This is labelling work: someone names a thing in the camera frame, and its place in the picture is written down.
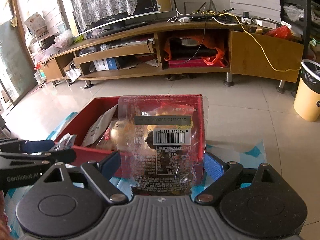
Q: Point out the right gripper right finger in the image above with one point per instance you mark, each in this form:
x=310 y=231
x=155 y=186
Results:
x=226 y=175

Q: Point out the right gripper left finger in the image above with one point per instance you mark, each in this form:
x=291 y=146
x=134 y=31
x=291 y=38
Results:
x=98 y=175

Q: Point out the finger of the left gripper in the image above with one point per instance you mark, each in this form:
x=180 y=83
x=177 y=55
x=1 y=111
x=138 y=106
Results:
x=38 y=146

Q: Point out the clear dried fruit bag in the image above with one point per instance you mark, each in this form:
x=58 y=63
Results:
x=164 y=139

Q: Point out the blue white checkered cloth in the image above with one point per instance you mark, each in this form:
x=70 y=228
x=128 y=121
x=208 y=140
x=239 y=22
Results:
x=14 y=195

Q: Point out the white snack pouch in box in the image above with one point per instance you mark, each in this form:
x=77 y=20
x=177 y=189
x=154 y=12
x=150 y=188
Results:
x=99 y=127

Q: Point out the red cardboard box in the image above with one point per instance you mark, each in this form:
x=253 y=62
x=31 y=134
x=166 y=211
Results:
x=110 y=140

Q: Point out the blue white carton box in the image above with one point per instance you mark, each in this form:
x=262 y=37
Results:
x=106 y=64

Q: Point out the yellow trash bin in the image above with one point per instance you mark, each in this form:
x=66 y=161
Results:
x=306 y=102

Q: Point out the orange plastic bag in shelf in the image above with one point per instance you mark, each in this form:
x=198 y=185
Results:
x=196 y=51

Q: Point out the wooden TV stand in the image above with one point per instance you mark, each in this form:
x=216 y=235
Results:
x=139 y=52

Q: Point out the flat screen television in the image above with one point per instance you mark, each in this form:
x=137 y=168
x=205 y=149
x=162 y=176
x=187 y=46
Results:
x=143 y=8

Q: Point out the red plastic bag on stand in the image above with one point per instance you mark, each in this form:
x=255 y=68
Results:
x=282 y=32

